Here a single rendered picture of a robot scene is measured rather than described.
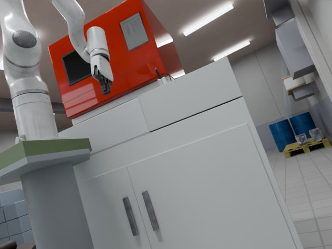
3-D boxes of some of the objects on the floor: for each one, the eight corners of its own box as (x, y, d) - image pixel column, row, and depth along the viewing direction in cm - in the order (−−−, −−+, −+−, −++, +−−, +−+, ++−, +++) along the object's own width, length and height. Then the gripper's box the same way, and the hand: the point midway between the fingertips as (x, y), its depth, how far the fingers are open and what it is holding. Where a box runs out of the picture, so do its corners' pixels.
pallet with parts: (335, 145, 441) (326, 126, 447) (285, 158, 479) (278, 141, 484) (325, 140, 553) (318, 125, 559) (285, 151, 591) (280, 138, 597)
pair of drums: (323, 140, 570) (310, 110, 582) (278, 152, 616) (267, 125, 628) (320, 138, 631) (308, 111, 643) (279, 150, 676) (269, 125, 688)
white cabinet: (143, 285, 151) (107, 163, 164) (301, 258, 123) (244, 113, 136) (74, 386, 90) (26, 180, 103) (355, 376, 63) (243, 95, 75)
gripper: (96, 45, 98) (103, 82, 91) (116, 62, 111) (123, 96, 105) (82, 53, 100) (87, 90, 93) (103, 69, 113) (109, 102, 107)
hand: (105, 89), depth 100 cm, fingers closed
